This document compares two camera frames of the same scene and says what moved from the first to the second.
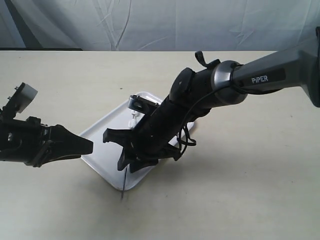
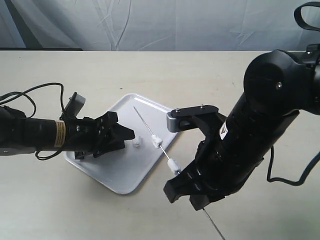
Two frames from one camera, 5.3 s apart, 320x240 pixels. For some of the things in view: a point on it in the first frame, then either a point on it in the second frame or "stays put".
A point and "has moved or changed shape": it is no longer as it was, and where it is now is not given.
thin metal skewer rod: x=124 y=182 -> x=179 y=172
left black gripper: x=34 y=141 -> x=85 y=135
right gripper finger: x=136 y=162 -> x=199 y=201
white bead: x=132 y=123 has moved or changed shape
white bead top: x=135 y=115 has moved or changed shape
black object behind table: x=41 y=49 stays put
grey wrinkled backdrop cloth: x=159 y=25 stays put
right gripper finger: x=123 y=137 -> x=187 y=182
